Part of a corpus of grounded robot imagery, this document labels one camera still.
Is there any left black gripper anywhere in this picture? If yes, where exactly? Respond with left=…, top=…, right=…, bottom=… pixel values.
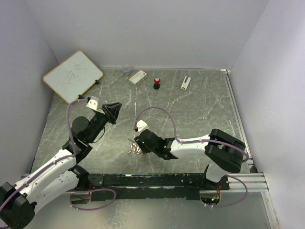
left=88, top=101, right=122, bottom=142

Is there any large metal keyring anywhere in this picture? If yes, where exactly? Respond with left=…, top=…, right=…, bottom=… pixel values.
left=127, top=138, right=142, bottom=155

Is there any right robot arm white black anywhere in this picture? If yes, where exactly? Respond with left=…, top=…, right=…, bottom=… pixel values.
left=134, top=129, right=248, bottom=190

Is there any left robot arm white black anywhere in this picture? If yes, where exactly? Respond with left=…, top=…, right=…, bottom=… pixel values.
left=0, top=97, right=122, bottom=229

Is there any white green staples box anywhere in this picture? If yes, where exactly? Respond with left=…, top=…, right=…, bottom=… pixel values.
left=129, top=70, right=147, bottom=87

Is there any clear cup of paperclips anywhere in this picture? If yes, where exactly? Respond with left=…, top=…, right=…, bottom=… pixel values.
left=122, top=65, right=131, bottom=76

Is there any red black stamp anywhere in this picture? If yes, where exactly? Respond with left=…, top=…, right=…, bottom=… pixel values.
left=153, top=77, right=160, bottom=90

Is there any white clip tool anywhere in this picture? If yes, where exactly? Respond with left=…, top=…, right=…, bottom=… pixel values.
left=181, top=76, right=191, bottom=90

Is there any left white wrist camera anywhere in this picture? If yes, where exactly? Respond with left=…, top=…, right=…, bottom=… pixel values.
left=86, top=96, right=103, bottom=111

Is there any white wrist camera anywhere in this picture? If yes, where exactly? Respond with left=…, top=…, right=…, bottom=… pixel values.
left=133, top=120, right=149, bottom=133
left=86, top=96, right=103, bottom=111

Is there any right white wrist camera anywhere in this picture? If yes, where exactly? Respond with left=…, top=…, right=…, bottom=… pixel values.
left=133, top=120, right=149, bottom=133

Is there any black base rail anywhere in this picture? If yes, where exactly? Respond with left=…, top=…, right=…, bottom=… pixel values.
left=69, top=172, right=231, bottom=202

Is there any small whiteboard yellow frame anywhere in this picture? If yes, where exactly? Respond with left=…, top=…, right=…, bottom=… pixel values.
left=42, top=50, right=103, bottom=104

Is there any aluminium frame rail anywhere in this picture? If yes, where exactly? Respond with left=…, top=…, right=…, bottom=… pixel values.
left=221, top=69, right=269, bottom=192

